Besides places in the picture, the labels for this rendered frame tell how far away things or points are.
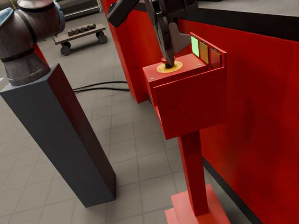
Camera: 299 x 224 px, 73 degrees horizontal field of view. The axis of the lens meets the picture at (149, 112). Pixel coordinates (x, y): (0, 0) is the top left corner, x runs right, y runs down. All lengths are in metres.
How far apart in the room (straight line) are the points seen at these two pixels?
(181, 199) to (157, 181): 0.27
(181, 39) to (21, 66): 0.60
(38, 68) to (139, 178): 0.83
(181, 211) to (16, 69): 0.87
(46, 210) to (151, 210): 0.65
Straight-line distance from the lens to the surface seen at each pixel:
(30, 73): 0.85
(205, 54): 0.53
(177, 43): 0.43
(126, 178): 1.33
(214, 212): 1.00
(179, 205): 1.02
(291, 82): 0.54
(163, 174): 1.28
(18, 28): 0.85
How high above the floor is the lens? 1.00
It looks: 34 degrees down
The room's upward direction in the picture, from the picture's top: 15 degrees counter-clockwise
